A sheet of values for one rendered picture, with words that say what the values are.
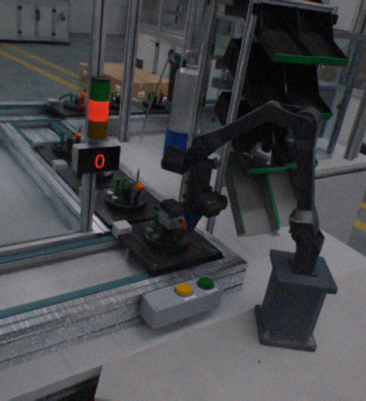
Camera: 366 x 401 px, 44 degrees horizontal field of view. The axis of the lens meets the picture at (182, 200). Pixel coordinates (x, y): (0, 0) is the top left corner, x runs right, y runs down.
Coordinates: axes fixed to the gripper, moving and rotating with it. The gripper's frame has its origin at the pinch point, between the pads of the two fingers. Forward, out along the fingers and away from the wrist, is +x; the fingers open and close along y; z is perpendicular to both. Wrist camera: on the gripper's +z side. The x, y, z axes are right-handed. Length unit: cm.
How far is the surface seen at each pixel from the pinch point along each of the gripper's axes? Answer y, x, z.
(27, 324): -46.6, 12.5, 7.8
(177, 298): -11.8, 12.6, 13.6
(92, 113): -21.4, -24.0, -20.5
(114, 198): -6.0, 8.3, -33.0
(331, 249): 66, 23, 3
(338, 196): 158, 44, -57
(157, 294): -15.4, 12.6, 10.3
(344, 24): 777, -23, -551
